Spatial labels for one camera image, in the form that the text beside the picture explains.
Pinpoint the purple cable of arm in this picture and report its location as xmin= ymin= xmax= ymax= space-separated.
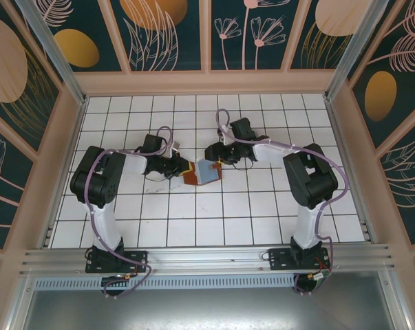
xmin=89 ymin=126 xmax=175 ymax=299
xmin=215 ymin=109 xmax=350 ymax=297

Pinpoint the black base plate right arm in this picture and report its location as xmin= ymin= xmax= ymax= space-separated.
xmin=268 ymin=247 xmax=332 ymax=272

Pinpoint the slotted grey cable duct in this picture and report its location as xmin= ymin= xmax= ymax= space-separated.
xmin=33 ymin=276 xmax=297 ymax=290

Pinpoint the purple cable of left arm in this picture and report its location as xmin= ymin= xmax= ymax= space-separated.
xmin=89 ymin=126 xmax=175 ymax=299

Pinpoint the black base plate left arm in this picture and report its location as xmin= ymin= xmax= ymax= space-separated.
xmin=85 ymin=250 xmax=149 ymax=274

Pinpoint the brown leather card holder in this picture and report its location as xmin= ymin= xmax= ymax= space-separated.
xmin=182 ymin=157 xmax=226 ymax=187

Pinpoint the small green circuit board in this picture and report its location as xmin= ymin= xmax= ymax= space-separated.
xmin=308 ymin=269 xmax=332 ymax=282

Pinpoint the aluminium side rail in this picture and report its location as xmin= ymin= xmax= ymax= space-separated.
xmin=40 ymin=97 xmax=88 ymax=249
xmin=323 ymin=96 xmax=379 ymax=245

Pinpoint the long aluminium mounting rail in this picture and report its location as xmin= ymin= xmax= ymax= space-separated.
xmin=19 ymin=244 xmax=397 ymax=276

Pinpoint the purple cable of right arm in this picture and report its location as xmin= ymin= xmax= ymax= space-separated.
xmin=215 ymin=109 xmax=350 ymax=297

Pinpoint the grey metal sheet panel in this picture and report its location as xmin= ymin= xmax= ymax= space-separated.
xmin=7 ymin=288 xmax=411 ymax=330

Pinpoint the aluminium corner post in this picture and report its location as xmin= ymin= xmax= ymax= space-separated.
xmin=323 ymin=0 xmax=401 ymax=100
xmin=16 ymin=0 xmax=88 ymax=105

